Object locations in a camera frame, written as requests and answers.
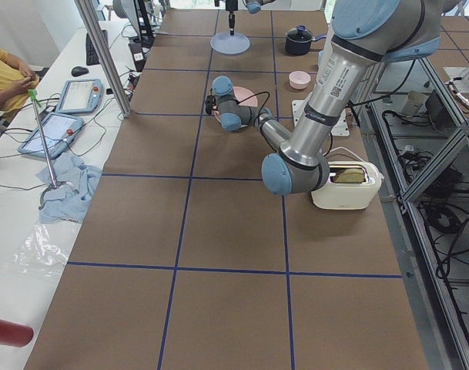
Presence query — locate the glass pot lid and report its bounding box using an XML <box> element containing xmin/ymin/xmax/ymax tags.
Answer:
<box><xmin>286</xmin><ymin>25</ymin><xmax>313</xmax><ymax>42</ymax></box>

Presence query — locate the clear plastic bag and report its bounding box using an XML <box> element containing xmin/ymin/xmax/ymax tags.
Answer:
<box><xmin>5</xmin><ymin>221</ymin><xmax>81</xmax><ymax>281</ymax></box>

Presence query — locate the near teach pendant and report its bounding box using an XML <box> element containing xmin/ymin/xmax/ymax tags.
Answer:
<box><xmin>18</xmin><ymin>113</ymin><xmax>84</xmax><ymax>160</ymax></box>

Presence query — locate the black keyboard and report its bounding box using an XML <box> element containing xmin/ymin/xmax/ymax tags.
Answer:
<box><xmin>85</xmin><ymin>29</ymin><xmax>109</xmax><ymax>66</ymax></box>

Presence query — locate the pink bowl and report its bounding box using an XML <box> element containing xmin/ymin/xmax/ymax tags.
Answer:
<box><xmin>289</xmin><ymin>71</ymin><xmax>311</xmax><ymax>90</ymax></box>

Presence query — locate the aluminium frame post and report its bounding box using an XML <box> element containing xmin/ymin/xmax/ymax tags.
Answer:
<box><xmin>74</xmin><ymin>0</ymin><xmax>131</xmax><ymax>118</ymax></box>

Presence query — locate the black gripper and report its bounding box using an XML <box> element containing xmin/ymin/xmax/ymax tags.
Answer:
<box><xmin>204</xmin><ymin>94</ymin><xmax>217</xmax><ymax>115</ymax></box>
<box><xmin>225</xmin><ymin>0</ymin><xmax>238</xmax><ymax>36</ymax></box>

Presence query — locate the blue cloth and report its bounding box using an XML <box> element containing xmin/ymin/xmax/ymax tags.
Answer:
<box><xmin>36</xmin><ymin>153</ymin><xmax>102</xmax><ymax>224</ymax></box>

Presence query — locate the red bottle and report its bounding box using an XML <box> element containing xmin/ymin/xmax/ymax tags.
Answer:
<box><xmin>0</xmin><ymin>319</ymin><xmax>34</xmax><ymax>348</ymax></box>

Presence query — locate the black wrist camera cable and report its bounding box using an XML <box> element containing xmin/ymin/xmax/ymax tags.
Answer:
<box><xmin>233</xmin><ymin>90</ymin><xmax>272</xmax><ymax>124</ymax></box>

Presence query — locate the black computer mouse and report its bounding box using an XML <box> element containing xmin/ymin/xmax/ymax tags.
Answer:
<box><xmin>71</xmin><ymin>66</ymin><xmax>89</xmax><ymax>77</ymax></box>

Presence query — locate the pink plate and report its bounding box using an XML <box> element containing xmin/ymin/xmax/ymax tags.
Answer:
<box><xmin>233</xmin><ymin>86</ymin><xmax>259</xmax><ymax>107</ymax></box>

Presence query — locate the metal grabber stick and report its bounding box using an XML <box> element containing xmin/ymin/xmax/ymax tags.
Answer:
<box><xmin>28</xmin><ymin>89</ymin><xmax>76</xmax><ymax>210</ymax></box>

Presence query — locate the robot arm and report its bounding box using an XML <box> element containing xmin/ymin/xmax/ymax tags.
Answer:
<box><xmin>206</xmin><ymin>0</ymin><xmax>444</xmax><ymax>196</ymax></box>
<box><xmin>224</xmin><ymin>0</ymin><xmax>275</xmax><ymax>36</ymax></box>

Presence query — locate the person in yellow shirt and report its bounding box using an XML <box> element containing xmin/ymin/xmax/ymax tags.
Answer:
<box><xmin>0</xmin><ymin>49</ymin><xmax>39</xmax><ymax>120</ymax></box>

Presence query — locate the far teach pendant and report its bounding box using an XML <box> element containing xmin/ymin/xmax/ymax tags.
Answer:
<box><xmin>55</xmin><ymin>79</ymin><xmax>102</xmax><ymax>114</ymax></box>

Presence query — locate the cream toaster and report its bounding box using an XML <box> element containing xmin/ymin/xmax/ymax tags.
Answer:
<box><xmin>310</xmin><ymin>161</ymin><xmax>384</xmax><ymax>210</ymax></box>

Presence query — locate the teach pendant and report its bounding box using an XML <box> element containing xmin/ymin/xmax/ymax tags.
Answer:
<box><xmin>18</xmin><ymin>113</ymin><xmax>84</xmax><ymax>160</ymax></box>
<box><xmin>55</xmin><ymin>79</ymin><xmax>102</xmax><ymax>114</ymax></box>

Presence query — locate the bread slice in toaster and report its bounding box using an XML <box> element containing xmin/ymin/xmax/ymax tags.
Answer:
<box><xmin>333</xmin><ymin>167</ymin><xmax>366</xmax><ymax>183</ymax></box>

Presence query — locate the white toaster cable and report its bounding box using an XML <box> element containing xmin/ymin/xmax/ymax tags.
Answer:
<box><xmin>326</xmin><ymin>146</ymin><xmax>363</xmax><ymax>163</ymax></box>

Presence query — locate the dark blue pot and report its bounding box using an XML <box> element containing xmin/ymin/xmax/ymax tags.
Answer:
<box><xmin>285</xmin><ymin>25</ymin><xmax>327</xmax><ymax>56</ymax></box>

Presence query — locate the blue plate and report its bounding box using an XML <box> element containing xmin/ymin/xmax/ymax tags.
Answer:
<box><xmin>210</xmin><ymin>32</ymin><xmax>250</xmax><ymax>56</ymax></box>

